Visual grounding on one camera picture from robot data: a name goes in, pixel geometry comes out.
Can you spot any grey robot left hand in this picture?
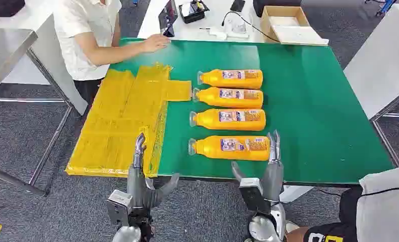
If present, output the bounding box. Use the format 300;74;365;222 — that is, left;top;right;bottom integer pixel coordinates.
126;133;180;212

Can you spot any black tablet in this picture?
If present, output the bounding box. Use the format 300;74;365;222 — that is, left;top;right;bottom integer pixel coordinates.
158;0;179;37

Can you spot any cardboard box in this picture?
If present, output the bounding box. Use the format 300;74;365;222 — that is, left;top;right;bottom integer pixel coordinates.
260;6;329;46

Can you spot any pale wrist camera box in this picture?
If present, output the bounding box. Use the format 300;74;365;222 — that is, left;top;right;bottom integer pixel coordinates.
238;177;271;215
105;190;134;228

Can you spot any steel bench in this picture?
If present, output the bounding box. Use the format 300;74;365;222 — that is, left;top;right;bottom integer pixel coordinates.
0;28;74;198

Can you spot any white charger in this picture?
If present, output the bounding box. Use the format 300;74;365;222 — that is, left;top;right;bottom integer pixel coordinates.
199;26;229;41

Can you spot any blue frame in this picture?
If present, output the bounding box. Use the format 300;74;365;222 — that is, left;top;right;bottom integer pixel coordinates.
364;0;397;17

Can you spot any yellow sheet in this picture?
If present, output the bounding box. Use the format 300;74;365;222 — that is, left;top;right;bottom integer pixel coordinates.
65;63;193;178

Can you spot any black cable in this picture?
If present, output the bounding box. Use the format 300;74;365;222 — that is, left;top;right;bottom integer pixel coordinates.
221;11;280;43

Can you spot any green mat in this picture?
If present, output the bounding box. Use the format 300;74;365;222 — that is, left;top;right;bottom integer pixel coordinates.
109;37;395;186

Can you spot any white desk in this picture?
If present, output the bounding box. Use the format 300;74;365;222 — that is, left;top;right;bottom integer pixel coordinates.
138;0;330;45

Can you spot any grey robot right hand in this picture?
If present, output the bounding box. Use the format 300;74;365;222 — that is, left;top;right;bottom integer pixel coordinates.
231;130;285;205

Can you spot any white table leg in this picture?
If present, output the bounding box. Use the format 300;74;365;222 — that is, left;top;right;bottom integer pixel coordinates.
279;185;315;204

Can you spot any orange drink bottle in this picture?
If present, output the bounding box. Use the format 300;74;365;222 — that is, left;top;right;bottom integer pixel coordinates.
187;135;271;162
192;87;264;109
197;69;264;90
189;108;267;132

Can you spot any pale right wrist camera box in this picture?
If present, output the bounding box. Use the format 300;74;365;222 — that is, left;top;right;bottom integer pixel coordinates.
238;177;271;215

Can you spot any black tray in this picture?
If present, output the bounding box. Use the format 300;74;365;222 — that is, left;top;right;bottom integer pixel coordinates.
178;0;210;24

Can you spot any clear plastic holder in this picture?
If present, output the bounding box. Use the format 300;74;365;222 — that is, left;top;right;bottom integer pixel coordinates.
224;17;250;38

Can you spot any person's right hand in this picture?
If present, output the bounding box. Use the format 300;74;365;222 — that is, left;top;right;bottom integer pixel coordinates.
142;33;171;53

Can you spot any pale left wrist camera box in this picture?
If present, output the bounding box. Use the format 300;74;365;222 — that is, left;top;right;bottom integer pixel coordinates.
105;190;134;228

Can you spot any person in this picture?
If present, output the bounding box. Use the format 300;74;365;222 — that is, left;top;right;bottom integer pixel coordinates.
54;0;172;105
286;163;399;242

